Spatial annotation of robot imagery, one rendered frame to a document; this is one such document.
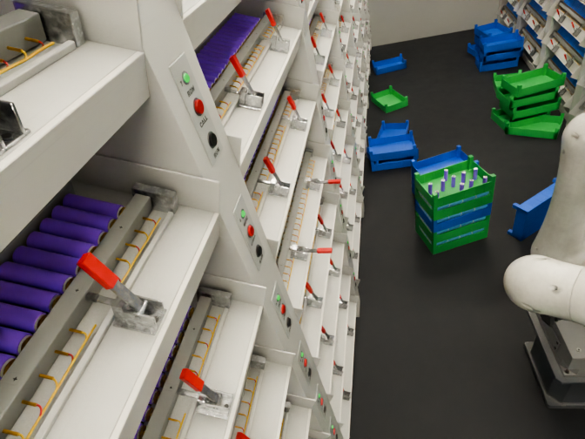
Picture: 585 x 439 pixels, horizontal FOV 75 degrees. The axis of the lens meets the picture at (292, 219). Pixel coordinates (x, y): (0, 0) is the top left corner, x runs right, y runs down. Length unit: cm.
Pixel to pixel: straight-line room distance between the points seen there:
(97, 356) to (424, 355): 154
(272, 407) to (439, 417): 104
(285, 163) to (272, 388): 47
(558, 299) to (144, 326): 67
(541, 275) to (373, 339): 112
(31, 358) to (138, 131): 24
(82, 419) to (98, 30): 33
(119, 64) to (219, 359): 39
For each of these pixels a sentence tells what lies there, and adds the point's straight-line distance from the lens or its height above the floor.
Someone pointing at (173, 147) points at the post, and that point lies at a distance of 44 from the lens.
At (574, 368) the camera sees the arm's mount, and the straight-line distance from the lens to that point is 149.
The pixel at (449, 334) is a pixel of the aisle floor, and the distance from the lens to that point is 185.
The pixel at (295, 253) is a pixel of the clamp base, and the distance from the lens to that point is 91.
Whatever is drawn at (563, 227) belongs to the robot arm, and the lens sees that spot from 128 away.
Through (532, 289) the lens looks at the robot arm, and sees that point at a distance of 82.
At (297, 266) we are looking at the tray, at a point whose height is 92.
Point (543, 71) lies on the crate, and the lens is 323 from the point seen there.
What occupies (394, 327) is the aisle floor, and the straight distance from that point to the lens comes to 186.
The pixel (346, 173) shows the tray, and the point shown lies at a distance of 183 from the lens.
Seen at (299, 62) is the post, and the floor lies 122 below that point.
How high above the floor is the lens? 158
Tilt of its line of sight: 40 degrees down
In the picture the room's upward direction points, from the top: 17 degrees counter-clockwise
